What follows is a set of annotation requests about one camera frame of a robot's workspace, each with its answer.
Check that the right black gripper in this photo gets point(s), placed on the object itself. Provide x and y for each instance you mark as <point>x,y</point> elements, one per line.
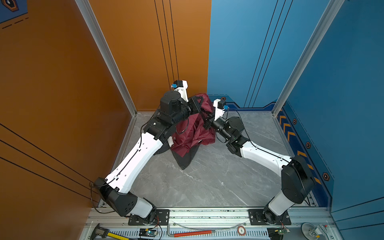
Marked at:
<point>209,121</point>

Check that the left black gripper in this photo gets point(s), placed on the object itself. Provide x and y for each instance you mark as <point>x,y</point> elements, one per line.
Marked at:
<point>194,107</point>

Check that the maroon cloth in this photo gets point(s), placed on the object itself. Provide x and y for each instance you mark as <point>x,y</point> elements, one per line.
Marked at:
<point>192,131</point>

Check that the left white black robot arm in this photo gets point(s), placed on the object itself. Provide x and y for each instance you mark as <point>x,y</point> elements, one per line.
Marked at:
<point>115,188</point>

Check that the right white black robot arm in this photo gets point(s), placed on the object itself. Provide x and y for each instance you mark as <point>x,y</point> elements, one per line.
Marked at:
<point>297,180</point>

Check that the dark grey cloth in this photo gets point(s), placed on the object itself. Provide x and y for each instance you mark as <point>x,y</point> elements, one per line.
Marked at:
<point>184,161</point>

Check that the round red white sticker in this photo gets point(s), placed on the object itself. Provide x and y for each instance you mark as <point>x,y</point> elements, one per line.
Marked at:
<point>241,231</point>

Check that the left small circuit board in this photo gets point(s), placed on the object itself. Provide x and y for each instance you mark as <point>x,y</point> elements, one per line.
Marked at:
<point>148,233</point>

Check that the small circuit board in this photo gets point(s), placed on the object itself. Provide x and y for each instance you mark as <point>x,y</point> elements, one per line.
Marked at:
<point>282,231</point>
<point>148,233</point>

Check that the right small circuit board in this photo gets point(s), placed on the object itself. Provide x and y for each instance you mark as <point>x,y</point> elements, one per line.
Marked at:
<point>282,231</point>

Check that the black yellow digital caliper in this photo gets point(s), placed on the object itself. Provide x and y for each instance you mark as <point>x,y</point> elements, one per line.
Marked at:
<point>98,231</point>

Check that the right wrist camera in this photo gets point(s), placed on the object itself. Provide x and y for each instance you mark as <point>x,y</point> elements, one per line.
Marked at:
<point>220,106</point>

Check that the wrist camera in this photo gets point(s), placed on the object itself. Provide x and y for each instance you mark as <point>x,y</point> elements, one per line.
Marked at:
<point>220,106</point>
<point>181,86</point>

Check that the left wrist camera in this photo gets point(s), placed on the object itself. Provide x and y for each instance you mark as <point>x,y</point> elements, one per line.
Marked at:
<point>181,86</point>

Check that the right aluminium corner post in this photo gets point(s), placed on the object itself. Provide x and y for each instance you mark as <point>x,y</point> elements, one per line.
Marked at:
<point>317,36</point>

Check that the aluminium corner post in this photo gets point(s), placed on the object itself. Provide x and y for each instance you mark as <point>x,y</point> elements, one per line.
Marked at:
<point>317,36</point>
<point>101,42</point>

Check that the aluminium front rail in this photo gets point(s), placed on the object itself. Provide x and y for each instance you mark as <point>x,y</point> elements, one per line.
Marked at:
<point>224,220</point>

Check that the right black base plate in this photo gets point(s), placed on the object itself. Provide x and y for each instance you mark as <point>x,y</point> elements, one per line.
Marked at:
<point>259,217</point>

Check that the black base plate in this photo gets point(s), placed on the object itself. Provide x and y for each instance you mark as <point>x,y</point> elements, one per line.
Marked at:
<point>158,216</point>
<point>259,217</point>

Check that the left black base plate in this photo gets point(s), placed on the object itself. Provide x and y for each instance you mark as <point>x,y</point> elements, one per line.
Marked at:
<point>158,216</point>

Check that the red handled hex key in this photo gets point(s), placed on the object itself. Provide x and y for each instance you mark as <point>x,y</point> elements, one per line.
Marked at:
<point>188,234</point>

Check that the left aluminium corner post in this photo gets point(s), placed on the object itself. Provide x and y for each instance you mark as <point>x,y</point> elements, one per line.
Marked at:
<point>101,42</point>

